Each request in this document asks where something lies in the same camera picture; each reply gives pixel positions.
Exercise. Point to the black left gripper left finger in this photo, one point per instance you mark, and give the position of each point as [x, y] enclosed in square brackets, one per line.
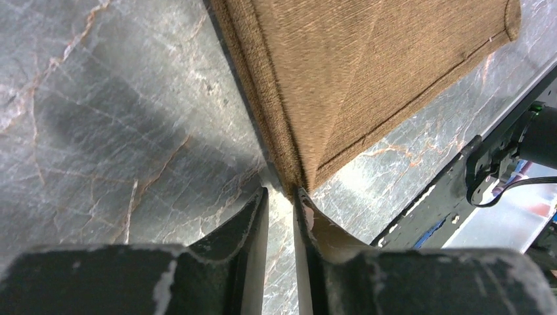
[222, 273]

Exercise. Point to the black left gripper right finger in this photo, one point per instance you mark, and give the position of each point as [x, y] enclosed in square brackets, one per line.
[339, 274]

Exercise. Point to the brown cloth napkin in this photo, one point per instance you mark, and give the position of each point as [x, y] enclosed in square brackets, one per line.
[325, 80]

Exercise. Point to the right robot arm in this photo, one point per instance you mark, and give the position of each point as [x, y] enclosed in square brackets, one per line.
[536, 135]

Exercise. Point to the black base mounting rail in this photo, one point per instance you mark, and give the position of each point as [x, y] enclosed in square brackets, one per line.
[486, 196]

